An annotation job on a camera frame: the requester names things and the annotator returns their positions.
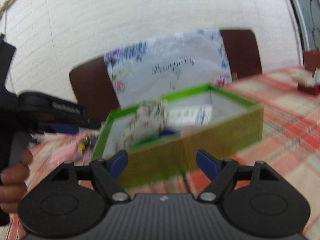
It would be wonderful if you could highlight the white patterned plastic bag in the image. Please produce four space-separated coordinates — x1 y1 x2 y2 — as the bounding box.
117 100 168 150

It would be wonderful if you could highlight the brown leather headboard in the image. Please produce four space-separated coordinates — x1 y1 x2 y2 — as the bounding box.
69 29 262 122

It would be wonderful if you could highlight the left hand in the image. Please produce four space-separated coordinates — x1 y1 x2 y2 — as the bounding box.
0 150 33 213

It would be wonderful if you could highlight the green cardboard box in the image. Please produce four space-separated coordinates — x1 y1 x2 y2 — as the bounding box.
91 83 264 188

